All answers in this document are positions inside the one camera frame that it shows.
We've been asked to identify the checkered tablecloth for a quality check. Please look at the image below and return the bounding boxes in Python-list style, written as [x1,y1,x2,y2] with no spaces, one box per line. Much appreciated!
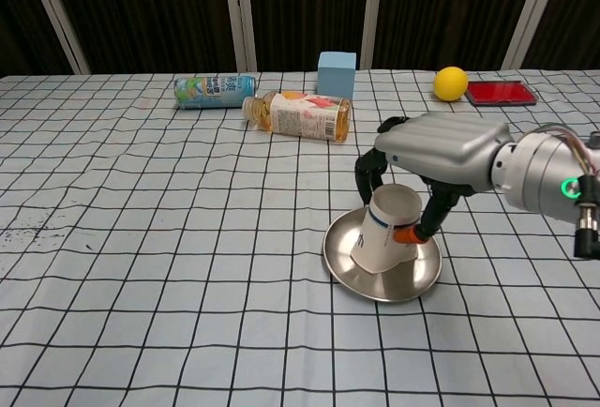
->
[0,68,600,407]

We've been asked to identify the red ink pad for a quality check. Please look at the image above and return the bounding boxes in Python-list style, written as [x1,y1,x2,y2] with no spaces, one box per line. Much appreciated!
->
[465,80,537,108]

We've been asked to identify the white metal frame post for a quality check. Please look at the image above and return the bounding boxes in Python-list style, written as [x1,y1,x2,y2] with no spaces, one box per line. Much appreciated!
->
[21,0,91,75]
[219,0,260,73]
[359,0,398,71]
[501,0,555,71]

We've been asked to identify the tea bottle with label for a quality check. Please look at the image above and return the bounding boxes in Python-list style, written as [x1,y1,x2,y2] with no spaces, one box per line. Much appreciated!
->
[241,89,353,144]

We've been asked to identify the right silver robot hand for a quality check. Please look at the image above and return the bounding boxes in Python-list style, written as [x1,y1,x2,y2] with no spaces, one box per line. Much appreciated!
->
[354,113,513,247]

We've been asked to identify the round steel plate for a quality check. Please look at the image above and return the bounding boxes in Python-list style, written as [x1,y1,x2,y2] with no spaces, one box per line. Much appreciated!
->
[321,207,443,304]

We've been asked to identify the blue green drink can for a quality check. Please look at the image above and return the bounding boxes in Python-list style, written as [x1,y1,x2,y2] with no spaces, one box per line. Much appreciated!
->
[173,74,258,111]

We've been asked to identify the yellow ball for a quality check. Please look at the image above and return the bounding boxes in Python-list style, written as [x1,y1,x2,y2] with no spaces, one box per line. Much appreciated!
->
[432,66,470,102]

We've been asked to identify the white paper cup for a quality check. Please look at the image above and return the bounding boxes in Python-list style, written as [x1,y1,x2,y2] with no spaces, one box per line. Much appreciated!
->
[350,184,423,276]

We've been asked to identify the light blue cube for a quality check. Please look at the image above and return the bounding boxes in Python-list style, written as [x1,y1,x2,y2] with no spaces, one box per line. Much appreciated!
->
[317,51,358,100]

